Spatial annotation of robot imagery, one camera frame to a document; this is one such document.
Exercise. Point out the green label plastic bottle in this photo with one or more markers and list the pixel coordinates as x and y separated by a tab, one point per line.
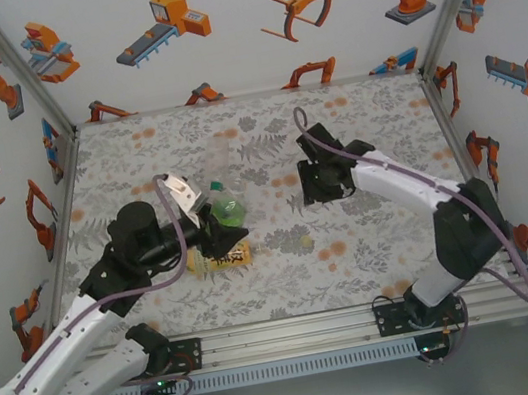
228	213

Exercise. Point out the yellow label tea bottle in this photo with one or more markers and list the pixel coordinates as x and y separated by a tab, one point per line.
194	266

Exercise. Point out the pale yellow bottle cap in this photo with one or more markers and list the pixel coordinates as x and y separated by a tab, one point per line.
306	240

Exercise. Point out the clear plastic bottle green band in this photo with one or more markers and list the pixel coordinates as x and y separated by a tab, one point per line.
218	157

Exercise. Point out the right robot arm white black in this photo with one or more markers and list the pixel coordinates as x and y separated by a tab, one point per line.
408	178

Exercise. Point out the floral patterned table cover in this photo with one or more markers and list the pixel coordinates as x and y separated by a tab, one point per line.
310	291

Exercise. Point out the small circuit board green light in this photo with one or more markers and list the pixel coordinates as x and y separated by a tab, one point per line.
159	384
433	346

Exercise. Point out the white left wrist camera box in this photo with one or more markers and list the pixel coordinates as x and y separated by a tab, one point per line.
184	193

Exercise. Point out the aluminium table side rail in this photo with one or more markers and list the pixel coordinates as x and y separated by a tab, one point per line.
452	135
68	169

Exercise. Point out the aluminium table end rail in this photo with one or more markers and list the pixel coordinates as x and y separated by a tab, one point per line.
247	96

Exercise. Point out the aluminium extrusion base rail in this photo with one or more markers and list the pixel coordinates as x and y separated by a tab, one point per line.
287	338

